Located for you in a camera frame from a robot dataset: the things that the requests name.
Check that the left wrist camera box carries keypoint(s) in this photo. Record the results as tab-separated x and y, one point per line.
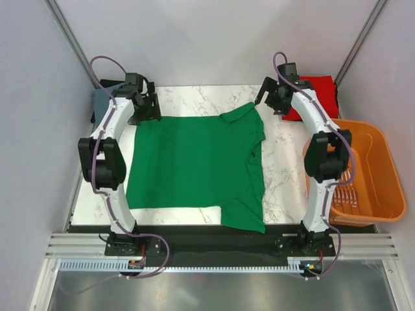
134	80

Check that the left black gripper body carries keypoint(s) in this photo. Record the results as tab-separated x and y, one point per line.
146	102

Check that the aluminium rail frame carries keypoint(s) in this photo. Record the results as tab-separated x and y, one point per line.
373	246

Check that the folded grey-blue shirt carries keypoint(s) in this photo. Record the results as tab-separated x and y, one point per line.
101	101

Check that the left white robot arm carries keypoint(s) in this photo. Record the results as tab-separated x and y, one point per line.
104	167

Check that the folded black shirt right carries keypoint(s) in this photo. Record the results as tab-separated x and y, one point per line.
336	100

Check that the green polo shirt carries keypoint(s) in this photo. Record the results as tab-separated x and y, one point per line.
199	162

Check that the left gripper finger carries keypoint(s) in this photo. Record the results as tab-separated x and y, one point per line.
155	112
140	115

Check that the folded red shirt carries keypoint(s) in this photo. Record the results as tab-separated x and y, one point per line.
323	85

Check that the right aluminium corner post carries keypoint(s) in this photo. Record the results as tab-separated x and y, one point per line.
361	38

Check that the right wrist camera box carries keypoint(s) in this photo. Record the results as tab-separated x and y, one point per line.
289	71

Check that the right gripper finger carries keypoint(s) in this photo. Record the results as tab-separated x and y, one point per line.
279	110
269	85

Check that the aluminium corner post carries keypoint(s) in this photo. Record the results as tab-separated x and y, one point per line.
70	37
361	38

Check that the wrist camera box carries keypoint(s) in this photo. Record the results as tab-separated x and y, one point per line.
289	71
134	80

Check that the folded black shirt left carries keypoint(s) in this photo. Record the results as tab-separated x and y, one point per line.
107	82

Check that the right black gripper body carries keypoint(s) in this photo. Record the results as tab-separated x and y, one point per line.
279	103

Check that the white slotted cable duct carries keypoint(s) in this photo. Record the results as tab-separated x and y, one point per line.
132	266

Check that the orange plastic basket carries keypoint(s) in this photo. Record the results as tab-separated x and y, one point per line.
375	194

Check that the folded black shirt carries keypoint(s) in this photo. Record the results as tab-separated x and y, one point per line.
336	100
107	82

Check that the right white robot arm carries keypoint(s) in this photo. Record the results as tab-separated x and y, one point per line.
326	158

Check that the left aluminium corner post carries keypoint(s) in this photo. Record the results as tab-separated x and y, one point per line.
70	37

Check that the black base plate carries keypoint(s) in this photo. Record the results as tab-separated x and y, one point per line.
211	245

